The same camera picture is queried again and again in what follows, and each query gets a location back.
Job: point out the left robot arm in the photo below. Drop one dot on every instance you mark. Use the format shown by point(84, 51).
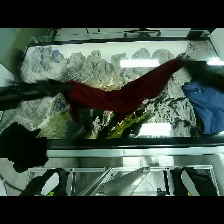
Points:
point(31, 89)

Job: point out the red T-shirt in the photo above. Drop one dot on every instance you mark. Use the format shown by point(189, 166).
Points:
point(133, 93)

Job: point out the black garment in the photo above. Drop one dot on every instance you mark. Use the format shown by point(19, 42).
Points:
point(21, 146)

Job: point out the silver frame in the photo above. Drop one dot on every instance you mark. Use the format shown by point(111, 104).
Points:
point(100, 153)

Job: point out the blue garment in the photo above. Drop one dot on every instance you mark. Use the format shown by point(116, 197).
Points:
point(208, 106)

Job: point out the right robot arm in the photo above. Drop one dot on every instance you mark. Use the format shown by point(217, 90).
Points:
point(206, 74)

